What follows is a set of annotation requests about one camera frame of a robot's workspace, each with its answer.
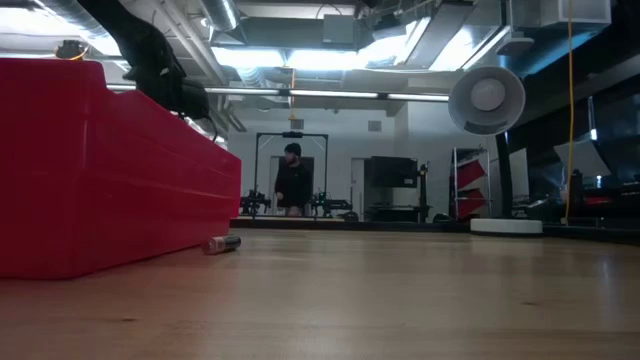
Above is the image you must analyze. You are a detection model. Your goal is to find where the grey angled panel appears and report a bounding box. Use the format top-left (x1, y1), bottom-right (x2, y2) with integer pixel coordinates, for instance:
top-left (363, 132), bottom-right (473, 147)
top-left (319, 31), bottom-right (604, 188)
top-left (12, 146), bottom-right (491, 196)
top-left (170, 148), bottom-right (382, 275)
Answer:
top-left (552, 139), bottom-right (614, 181)

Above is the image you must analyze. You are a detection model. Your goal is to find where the grey ceiling box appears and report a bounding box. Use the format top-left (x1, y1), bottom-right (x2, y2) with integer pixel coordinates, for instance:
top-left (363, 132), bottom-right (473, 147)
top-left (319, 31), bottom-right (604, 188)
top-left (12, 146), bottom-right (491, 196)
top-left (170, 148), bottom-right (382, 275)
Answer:
top-left (322, 13), bottom-right (357, 48)

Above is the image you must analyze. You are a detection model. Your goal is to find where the yellow hanging cable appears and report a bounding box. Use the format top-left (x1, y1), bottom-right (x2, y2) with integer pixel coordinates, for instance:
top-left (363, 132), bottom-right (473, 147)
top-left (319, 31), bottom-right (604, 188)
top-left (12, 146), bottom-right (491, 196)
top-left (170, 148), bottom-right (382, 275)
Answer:
top-left (563, 0), bottom-right (576, 227)

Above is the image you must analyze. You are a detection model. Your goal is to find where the silver ceiling air duct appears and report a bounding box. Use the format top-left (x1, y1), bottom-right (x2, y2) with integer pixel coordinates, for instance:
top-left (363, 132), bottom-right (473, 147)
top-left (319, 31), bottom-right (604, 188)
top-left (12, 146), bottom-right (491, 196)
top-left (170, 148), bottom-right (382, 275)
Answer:
top-left (29, 0), bottom-right (126, 56)

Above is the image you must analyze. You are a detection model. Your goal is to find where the person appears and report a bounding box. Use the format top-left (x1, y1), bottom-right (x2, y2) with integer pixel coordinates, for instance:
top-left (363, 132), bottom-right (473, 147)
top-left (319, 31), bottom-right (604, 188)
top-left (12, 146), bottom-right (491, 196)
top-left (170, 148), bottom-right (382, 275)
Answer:
top-left (273, 142), bottom-right (314, 218)

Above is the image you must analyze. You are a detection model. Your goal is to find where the long ceiling light strip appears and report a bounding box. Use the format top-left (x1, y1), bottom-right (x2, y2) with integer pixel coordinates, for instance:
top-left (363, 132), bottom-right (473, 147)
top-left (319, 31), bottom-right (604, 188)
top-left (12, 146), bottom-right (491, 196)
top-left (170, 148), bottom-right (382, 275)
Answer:
top-left (105, 84), bottom-right (451, 104)

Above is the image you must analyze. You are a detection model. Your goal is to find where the dark copper-ended battery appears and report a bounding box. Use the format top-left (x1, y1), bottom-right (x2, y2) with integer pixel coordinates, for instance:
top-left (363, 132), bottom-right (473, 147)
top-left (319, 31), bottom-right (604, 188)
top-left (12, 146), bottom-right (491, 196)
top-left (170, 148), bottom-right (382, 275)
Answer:
top-left (201, 234), bottom-right (243, 256)

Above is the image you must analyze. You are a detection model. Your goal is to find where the black gantry frame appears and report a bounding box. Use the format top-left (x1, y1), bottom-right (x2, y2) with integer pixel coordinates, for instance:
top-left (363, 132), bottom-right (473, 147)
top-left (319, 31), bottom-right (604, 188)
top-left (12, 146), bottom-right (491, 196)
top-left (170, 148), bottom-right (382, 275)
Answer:
top-left (254, 131), bottom-right (330, 219)

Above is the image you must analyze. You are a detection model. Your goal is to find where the rack with red bins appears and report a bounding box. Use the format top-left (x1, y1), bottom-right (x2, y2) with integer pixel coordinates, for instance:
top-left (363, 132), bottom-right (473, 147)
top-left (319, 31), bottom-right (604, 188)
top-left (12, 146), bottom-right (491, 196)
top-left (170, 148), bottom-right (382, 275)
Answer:
top-left (451, 146), bottom-right (492, 222)

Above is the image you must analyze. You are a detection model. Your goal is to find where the black aluminium table frame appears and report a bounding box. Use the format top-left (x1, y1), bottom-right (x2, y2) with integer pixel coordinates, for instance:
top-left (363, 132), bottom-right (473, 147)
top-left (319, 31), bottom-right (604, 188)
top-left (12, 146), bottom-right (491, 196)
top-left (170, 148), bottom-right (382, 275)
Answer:
top-left (229, 217), bottom-right (640, 246)

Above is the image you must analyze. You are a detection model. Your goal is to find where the black monitor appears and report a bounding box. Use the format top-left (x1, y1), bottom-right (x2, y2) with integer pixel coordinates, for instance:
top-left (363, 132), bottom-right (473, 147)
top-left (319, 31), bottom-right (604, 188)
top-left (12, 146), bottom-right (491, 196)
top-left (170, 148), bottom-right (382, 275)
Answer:
top-left (369, 156), bottom-right (419, 189)

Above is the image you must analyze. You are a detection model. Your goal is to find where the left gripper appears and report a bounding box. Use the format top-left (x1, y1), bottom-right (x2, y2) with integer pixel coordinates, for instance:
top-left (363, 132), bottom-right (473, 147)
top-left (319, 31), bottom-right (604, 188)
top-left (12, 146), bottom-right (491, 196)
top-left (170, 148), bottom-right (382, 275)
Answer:
top-left (123, 44), bottom-right (211, 121)

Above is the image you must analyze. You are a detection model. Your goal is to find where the red plastic bin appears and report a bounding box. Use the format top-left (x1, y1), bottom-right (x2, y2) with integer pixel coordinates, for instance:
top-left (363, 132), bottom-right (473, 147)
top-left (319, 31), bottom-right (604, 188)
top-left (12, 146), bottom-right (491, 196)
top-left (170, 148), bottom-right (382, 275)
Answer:
top-left (0, 58), bottom-right (243, 280)

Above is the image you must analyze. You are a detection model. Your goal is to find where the white ceiling fixture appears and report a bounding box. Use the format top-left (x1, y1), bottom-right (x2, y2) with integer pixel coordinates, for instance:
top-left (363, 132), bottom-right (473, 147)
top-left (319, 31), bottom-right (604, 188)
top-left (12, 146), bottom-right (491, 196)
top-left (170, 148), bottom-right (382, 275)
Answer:
top-left (494, 32), bottom-right (536, 57)

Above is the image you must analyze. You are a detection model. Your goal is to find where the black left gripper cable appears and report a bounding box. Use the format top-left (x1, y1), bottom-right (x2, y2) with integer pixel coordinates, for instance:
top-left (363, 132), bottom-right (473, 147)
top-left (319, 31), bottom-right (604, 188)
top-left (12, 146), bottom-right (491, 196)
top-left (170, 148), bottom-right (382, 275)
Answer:
top-left (205, 113), bottom-right (220, 144)

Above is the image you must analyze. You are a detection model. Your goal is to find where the dark bottle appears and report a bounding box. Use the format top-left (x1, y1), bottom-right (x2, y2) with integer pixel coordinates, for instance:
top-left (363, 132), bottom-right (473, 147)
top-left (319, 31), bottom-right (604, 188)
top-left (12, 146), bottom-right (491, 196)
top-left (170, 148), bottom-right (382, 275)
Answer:
top-left (569, 169), bottom-right (585, 206)

